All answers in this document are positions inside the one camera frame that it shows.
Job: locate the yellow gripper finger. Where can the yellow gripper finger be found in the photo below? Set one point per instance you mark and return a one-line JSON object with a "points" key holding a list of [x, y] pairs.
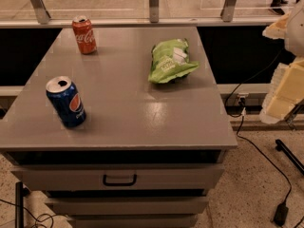
{"points": [[285, 92], [277, 30]]}

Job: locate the green rice chip bag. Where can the green rice chip bag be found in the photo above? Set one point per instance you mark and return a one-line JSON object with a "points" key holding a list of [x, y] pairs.
{"points": [[170, 61]]}

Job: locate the red coke can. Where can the red coke can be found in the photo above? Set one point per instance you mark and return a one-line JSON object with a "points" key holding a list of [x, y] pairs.
{"points": [[84, 34]]}

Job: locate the blue pepsi can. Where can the blue pepsi can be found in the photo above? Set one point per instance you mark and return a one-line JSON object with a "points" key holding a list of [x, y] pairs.
{"points": [[64, 96]]}

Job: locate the black stand leg right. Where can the black stand leg right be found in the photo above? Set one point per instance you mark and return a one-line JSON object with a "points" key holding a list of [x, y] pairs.
{"points": [[281, 146]]}

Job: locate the black stand leg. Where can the black stand leg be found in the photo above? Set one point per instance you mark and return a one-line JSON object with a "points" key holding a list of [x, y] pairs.
{"points": [[281, 146], [19, 211]]}

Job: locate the black power adapter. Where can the black power adapter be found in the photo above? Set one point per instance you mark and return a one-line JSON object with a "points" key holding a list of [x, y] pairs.
{"points": [[281, 213]]}

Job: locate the grey drawer cabinet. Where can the grey drawer cabinet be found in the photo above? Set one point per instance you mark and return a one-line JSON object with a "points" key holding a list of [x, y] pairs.
{"points": [[172, 136]]}

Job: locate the metal window railing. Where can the metal window railing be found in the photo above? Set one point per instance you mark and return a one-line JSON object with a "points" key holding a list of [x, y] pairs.
{"points": [[105, 13]]}

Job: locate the black stand leg left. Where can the black stand leg left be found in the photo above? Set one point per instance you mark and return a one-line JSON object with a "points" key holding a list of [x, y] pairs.
{"points": [[19, 211]]}

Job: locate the black drawer handle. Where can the black drawer handle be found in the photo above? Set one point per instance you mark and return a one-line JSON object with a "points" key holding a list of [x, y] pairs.
{"points": [[119, 181]]}

